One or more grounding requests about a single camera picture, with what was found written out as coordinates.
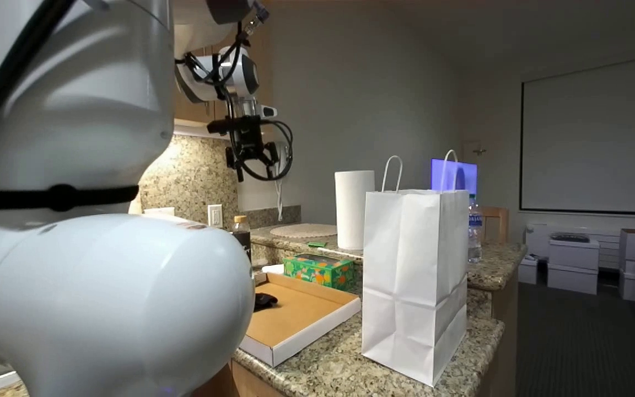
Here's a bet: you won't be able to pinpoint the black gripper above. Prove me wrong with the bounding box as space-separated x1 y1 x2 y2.
208 115 280 183

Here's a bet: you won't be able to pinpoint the black sock pair remaining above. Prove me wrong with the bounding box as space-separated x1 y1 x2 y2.
255 293 279 312

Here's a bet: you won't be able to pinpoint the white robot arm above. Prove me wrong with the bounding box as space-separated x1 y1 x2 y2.
0 0 259 397

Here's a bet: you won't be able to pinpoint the white paper bag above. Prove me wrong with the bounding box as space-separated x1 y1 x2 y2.
361 186 469 385

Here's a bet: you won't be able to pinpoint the blue gift bag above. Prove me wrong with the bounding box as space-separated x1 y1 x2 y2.
430 158 479 197

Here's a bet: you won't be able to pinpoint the dark sauce bottle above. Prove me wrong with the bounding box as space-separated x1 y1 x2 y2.
232 213 252 254

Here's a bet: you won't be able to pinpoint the white paper towel roll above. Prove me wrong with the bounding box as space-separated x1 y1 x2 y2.
335 170 376 252

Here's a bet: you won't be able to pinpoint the green tissue box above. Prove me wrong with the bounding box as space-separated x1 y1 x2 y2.
284 256 355 292

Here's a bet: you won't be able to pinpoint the shallow cardboard box tray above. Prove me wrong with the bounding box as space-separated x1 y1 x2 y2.
240 274 361 367

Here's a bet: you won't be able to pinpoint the white projector screen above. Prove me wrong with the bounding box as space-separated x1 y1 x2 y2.
518 59 635 213

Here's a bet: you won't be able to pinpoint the white storage boxes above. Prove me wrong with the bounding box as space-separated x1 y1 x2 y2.
518 224 635 302

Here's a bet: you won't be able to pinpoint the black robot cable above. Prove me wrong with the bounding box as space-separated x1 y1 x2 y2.
177 19 295 186

